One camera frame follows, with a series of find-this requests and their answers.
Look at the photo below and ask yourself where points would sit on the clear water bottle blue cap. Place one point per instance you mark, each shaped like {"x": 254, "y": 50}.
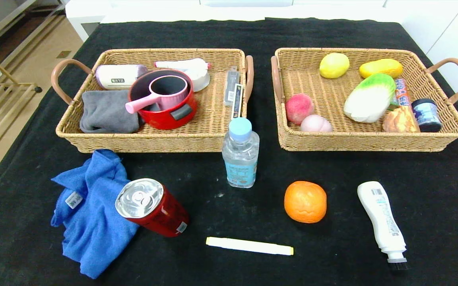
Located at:
{"x": 240, "y": 159}

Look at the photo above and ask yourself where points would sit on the orange fruit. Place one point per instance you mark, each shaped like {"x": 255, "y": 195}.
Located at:
{"x": 305, "y": 201}

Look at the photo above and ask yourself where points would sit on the white brush-tip bottle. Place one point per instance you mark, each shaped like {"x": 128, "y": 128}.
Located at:
{"x": 382, "y": 216}

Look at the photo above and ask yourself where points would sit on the red cooking pot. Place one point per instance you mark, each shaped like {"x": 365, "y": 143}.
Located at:
{"x": 165, "y": 119}

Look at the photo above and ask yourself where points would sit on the pink saucepan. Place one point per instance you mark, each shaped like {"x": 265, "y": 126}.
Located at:
{"x": 173, "y": 101}

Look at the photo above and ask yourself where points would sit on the red peach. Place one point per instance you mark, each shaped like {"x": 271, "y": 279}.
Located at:
{"x": 298, "y": 109}

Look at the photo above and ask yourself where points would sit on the pale pink peach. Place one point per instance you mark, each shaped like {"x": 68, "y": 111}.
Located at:
{"x": 315, "y": 124}

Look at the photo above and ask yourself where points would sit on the white tube pink cap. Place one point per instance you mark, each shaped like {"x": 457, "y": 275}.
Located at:
{"x": 181, "y": 64}

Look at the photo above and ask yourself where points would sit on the red soda can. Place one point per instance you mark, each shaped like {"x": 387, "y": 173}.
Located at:
{"x": 161, "y": 216}

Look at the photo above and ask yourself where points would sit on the cream marker pen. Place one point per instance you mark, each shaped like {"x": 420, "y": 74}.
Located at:
{"x": 249, "y": 246}

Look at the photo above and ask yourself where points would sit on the black table cloth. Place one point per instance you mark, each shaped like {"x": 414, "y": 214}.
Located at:
{"x": 332, "y": 178}

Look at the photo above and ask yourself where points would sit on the grey cloth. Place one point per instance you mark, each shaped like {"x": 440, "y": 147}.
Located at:
{"x": 105, "y": 113}

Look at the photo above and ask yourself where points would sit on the white cylindrical pouch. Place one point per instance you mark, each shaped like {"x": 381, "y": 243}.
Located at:
{"x": 117, "y": 75}

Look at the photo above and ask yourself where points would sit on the yellow lemon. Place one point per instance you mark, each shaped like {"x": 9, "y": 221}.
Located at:
{"x": 334, "y": 65}

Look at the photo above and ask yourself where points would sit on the toy napa cabbage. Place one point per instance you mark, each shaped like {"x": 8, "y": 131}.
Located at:
{"x": 368, "y": 99}

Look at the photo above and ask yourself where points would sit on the blue microfibre cloth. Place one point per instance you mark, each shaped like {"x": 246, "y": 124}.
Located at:
{"x": 94, "y": 222}

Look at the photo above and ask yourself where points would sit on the yellow mango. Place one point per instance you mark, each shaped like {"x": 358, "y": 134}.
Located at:
{"x": 380, "y": 68}

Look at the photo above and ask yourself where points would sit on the brown bread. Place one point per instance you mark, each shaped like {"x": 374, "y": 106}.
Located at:
{"x": 400, "y": 121}

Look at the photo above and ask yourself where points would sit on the orange and blue snack packet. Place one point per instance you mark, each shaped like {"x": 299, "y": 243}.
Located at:
{"x": 402, "y": 93}

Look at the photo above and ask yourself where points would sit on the dark blue jar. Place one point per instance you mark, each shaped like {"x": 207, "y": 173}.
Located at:
{"x": 425, "y": 115}

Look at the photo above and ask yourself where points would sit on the wooden rack on wheels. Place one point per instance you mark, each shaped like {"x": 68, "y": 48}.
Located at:
{"x": 18, "y": 84}

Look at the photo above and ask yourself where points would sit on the grey wooden shelf unit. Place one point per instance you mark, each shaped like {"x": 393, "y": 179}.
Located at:
{"x": 14, "y": 24}

